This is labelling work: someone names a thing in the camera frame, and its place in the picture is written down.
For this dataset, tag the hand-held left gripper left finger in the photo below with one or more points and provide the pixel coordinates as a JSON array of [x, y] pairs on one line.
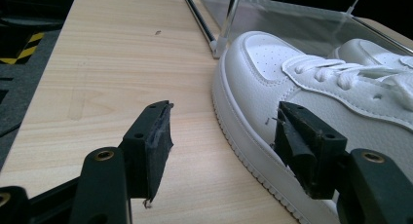
[[147, 152]]

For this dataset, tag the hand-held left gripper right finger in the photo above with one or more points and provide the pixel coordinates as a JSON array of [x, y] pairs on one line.
[[311, 146]]

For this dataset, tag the white sneaker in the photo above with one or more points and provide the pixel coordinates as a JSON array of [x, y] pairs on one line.
[[253, 87], [363, 52]]

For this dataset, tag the grey metal shoe rack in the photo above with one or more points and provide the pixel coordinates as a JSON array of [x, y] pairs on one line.
[[292, 19]]

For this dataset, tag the hazard striped stand base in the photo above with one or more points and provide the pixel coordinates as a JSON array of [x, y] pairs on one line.
[[29, 48]]

